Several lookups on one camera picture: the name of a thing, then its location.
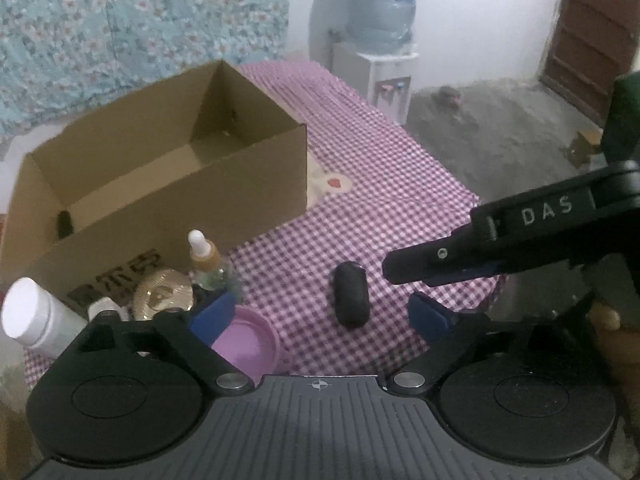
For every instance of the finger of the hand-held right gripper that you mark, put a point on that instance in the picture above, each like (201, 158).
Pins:
(430, 262)

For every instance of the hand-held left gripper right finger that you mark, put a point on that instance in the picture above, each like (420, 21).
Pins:
(430, 319)

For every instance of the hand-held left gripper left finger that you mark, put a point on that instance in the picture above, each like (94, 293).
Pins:
(215, 317)

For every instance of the green dropper bottle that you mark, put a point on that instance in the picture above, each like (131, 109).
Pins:
(205, 260)

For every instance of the gold lid jar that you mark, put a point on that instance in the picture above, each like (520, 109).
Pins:
(160, 292)

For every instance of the black oval case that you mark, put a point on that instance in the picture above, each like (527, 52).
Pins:
(348, 295)

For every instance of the brown cardboard box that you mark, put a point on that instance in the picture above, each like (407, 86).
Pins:
(150, 200)

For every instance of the black tube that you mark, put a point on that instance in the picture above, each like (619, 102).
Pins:
(64, 225)

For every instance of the person's right hand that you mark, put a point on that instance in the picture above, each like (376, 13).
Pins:
(607, 320)

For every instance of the purple plastic lid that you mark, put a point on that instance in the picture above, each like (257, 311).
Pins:
(250, 345)

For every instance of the small cardboard carton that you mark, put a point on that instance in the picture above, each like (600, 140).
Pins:
(585, 147)

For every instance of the purple checked tablecloth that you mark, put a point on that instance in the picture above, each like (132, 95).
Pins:
(400, 185)

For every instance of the white charger plug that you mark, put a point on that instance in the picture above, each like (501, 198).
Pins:
(102, 305)

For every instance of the small dark lump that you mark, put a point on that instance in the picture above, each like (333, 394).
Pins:
(447, 96)

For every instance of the white plastic bottle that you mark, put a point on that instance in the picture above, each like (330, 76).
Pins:
(35, 320)

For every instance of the brown wooden door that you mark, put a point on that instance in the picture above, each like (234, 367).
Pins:
(590, 35)

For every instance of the white water dispenser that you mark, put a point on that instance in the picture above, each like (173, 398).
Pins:
(355, 75)

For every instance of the blue water jug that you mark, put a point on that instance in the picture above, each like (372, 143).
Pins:
(380, 10)

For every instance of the blue floral curtain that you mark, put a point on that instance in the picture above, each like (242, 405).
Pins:
(125, 20)

